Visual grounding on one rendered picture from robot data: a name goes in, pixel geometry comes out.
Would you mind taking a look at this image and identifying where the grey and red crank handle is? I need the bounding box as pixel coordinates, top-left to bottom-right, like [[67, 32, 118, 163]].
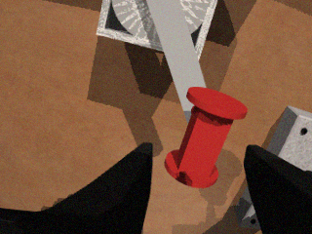
[[145, 0, 247, 188]]

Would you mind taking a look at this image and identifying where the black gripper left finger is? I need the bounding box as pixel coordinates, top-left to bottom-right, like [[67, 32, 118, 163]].
[[0, 141, 153, 234]]

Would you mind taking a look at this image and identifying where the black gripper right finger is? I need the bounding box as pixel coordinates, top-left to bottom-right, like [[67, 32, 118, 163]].
[[245, 144, 312, 234]]

